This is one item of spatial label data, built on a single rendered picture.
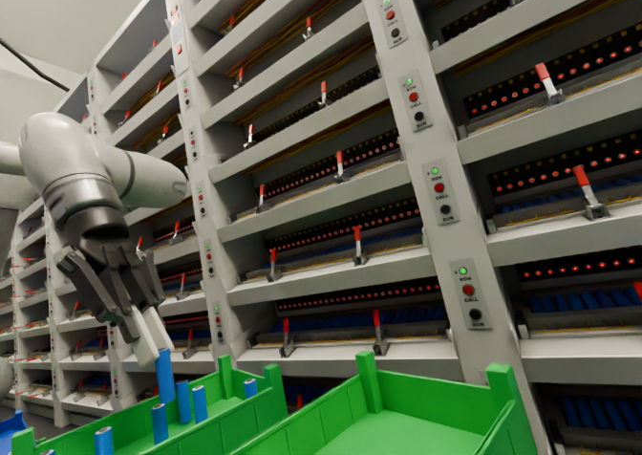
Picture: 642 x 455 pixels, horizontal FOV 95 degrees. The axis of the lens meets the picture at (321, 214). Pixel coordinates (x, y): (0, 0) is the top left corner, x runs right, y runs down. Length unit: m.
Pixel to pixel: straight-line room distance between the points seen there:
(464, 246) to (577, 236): 0.16
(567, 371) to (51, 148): 0.86
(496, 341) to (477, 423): 0.23
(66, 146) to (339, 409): 0.55
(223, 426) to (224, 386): 0.20
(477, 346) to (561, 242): 0.22
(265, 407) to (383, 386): 0.17
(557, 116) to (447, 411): 0.47
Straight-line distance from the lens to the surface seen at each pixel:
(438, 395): 0.43
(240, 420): 0.49
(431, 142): 0.63
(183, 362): 1.18
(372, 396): 0.48
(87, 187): 0.56
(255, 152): 0.87
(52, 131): 0.63
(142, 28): 1.71
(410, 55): 0.71
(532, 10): 0.70
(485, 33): 0.69
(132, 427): 0.66
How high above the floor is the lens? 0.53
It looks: 10 degrees up
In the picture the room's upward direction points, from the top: 12 degrees counter-clockwise
